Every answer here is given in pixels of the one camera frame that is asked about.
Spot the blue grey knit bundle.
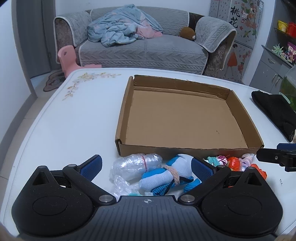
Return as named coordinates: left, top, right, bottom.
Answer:
left=139, top=154, right=202, bottom=196

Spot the shallow cardboard box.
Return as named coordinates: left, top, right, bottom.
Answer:
left=115, top=75, right=264, bottom=159

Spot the pink white bubble wrap bundle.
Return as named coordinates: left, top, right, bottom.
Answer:
left=240, top=153, right=255, bottom=167

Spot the orange plastic bag bundle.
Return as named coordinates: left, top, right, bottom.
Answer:
left=227, top=157, right=241, bottom=171

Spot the brown plush toy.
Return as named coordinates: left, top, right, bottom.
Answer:
left=179, top=27, right=196, bottom=41

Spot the floor mat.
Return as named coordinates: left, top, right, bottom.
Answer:
left=43, top=71, right=66, bottom=92

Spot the grey cabinet with shelves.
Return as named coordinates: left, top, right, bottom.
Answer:
left=250, top=1, right=295, bottom=94

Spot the pink plastic child chair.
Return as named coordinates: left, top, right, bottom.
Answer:
left=58, top=45, right=102, bottom=78

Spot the grey covered sofa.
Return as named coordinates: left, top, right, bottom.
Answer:
left=53, top=6, right=237, bottom=77

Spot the pink cloth on sofa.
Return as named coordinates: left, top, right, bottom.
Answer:
left=136, top=26, right=163, bottom=39

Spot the black cloth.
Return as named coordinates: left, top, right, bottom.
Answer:
left=251, top=90, right=295, bottom=143

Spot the clear plastic bag roll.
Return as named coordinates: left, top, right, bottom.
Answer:
left=109, top=154, right=163, bottom=181

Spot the light blue blanket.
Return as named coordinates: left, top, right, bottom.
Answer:
left=87, top=4, right=163, bottom=47

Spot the flower decorated wardrobe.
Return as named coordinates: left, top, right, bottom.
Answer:
left=209, top=0, right=264, bottom=82

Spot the teal banded patterned bundle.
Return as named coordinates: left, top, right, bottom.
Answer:
left=205, top=156, right=228, bottom=167

